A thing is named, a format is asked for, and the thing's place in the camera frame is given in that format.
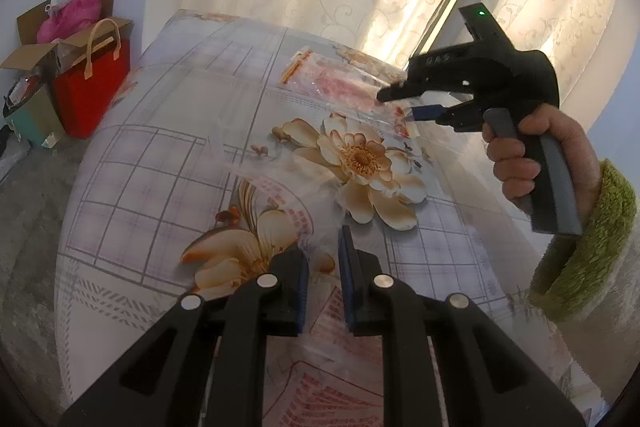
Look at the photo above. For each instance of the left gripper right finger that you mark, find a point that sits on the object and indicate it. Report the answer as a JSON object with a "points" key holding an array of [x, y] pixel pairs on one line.
{"points": [[445, 362]]}

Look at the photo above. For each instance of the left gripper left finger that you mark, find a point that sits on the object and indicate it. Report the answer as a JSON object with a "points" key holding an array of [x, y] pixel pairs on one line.
{"points": [[203, 362]]}

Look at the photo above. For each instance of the red printed plastic bag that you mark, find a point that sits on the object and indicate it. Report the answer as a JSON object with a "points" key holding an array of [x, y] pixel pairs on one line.
{"points": [[341, 86], [310, 316]]}

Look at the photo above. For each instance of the right hand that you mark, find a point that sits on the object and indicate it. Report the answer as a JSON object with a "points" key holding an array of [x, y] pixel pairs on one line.
{"points": [[517, 174]]}

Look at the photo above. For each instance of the floral tablecloth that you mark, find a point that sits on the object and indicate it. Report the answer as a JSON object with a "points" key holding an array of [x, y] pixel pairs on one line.
{"points": [[205, 167]]}

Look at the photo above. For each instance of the red tote bag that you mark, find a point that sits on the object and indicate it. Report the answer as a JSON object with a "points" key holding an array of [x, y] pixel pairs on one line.
{"points": [[83, 93]]}

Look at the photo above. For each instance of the teal paper bag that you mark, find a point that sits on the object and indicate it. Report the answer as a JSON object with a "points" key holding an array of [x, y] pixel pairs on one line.
{"points": [[35, 120]]}

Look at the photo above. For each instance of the open cardboard box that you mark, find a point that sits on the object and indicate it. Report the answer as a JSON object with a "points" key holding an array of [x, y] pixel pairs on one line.
{"points": [[59, 55]]}

